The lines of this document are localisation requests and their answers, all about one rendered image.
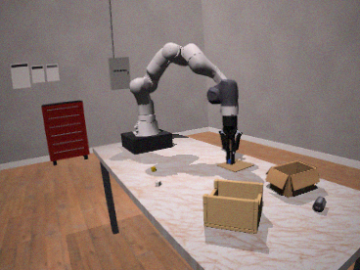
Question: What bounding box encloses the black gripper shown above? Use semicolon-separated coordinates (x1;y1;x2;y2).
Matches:
218;115;243;164

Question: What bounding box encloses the tan square mat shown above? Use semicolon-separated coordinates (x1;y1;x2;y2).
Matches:
216;159;254;172

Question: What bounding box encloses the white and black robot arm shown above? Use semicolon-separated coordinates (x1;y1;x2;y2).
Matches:
129;43;239;137

